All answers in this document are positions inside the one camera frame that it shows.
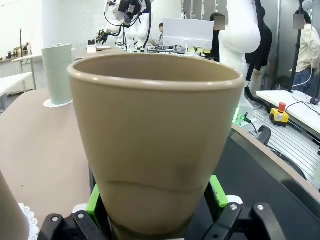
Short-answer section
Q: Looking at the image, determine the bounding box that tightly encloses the grey slotted aluminium bench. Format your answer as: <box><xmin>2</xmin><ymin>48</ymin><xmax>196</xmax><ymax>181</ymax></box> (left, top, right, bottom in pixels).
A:
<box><xmin>252</xmin><ymin>107</ymin><xmax>320</xmax><ymax>186</ymax></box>

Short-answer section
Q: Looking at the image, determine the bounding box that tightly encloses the black tripod pole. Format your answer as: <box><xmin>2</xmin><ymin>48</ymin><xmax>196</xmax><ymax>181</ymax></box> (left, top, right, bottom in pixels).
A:
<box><xmin>287</xmin><ymin>0</ymin><xmax>305</xmax><ymax>94</ymax></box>

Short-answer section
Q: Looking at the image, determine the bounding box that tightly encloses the black plastic tray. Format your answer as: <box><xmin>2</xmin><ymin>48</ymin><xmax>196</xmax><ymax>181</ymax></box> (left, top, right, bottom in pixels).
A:
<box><xmin>87</xmin><ymin>136</ymin><xmax>320</xmax><ymax>240</ymax></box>

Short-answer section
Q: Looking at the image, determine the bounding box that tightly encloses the small white box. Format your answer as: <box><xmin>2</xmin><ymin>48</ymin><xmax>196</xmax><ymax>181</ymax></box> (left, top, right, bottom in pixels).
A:
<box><xmin>87</xmin><ymin>39</ymin><xmax>98</xmax><ymax>55</ymax></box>

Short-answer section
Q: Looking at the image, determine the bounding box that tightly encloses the pale green plastic cup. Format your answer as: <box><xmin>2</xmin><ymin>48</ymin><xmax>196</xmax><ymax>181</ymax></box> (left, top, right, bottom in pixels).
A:
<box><xmin>41</xmin><ymin>43</ymin><xmax>74</xmax><ymax>105</ymax></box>

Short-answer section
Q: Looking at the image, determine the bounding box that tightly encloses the seated person with black hair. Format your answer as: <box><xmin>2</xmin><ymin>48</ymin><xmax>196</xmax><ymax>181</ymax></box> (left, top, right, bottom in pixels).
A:
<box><xmin>158</xmin><ymin>22</ymin><xmax>166</xmax><ymax>47</ymax></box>

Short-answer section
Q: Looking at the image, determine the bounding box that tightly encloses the white desk with cables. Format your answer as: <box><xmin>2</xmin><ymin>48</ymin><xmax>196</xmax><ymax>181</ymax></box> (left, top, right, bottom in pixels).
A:
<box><xmin>256</xmin><ymin>89</ymin><xmax>320</xmax><ymax>137</ymax></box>

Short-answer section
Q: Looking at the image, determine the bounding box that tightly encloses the black yellow enabling switch handle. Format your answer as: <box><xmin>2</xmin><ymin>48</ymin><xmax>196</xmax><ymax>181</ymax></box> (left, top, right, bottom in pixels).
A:
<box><xmin>254</xmin><ymin>124</ymin><xmax>272</xmax><ymax>146</ymax></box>

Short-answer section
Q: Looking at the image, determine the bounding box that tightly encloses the wooden shelf with items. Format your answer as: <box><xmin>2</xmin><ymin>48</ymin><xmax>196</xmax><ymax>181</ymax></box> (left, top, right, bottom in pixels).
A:
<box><xmin>0</xmin><ymin>42</ymin><xmax>33</xmax><ymax>61</ymax></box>

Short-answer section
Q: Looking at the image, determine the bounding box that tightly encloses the brown plastic cup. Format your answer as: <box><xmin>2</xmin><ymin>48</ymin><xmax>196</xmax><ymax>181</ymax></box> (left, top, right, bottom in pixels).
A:
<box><xmin>66</xmin><ymin>52</ymin><xmax>245</xmax><ymax>237</ymax></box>
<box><xmin>0</xmin><ymin>168</ymin><xmax>31</xmax><ymax>240</ymax></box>

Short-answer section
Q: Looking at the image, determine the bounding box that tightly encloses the white paper doily coaster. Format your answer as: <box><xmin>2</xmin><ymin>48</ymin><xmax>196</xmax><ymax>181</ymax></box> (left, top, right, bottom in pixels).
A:
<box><xmin>42</xmin><ymin>98</ymin><xmax>75</xmax><ymax>109</ymax></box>
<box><xmin>17</xmin><ymin>202</ymin><xmax>40</xmax><ymax>240</ymax></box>

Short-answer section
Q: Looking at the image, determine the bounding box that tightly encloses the black cable bundle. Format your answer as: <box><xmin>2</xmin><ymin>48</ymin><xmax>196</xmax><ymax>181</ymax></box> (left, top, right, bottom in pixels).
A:
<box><xmin>268</xmin><ymin>146</ymin><xmax>310</xmax><ymax>181</ymax></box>

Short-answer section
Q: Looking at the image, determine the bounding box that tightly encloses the person in beige shirt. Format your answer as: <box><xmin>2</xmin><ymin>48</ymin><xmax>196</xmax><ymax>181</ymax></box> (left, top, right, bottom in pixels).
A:
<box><xmin>291</xmin><ymin>9</ymin><xmax>320</xmax><ymax>97</ymax></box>

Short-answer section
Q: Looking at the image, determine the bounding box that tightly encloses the yellow emergency stop box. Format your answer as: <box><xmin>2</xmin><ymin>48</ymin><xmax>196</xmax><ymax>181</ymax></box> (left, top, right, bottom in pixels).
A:
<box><xmin>269</xmin><ymin>102</ymin><xmax>291</xmax><ymax>127</ymax></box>

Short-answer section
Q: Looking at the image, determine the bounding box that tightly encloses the white computer monitor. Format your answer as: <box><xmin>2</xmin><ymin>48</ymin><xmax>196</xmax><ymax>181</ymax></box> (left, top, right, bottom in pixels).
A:
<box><xmin>162</xmin><ymin>17</ymin><xmax>215</xmax><ymax>51</ymax></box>

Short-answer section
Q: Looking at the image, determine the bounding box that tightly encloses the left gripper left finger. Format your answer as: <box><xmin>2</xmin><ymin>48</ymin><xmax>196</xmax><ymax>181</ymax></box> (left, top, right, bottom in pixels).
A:
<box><xmin>37</xmin><ymin>183</ymin><xmax>113</xmax><ymax>240</ymax></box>

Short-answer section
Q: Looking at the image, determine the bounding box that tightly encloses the black cable sleeve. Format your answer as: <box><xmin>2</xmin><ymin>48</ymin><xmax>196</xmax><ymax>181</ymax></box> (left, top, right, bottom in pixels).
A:
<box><xmin>243</xmin><ymin>0</ymin><xmax>273</xmax><ymax>111</ymax></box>

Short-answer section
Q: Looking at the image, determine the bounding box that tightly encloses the white table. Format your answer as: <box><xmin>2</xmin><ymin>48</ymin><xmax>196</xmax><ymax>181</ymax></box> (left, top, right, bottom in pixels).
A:
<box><xmin>0</xmin><ymin>72</ymin><xmax>33</xmax><ymax>97</ymax></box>

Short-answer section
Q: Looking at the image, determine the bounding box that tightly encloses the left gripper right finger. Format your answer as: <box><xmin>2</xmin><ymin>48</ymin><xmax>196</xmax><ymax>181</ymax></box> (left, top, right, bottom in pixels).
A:
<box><xmin>199</xmin><ymin>174</ymin><xmax>287</xmax><ymax>240</ymax></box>

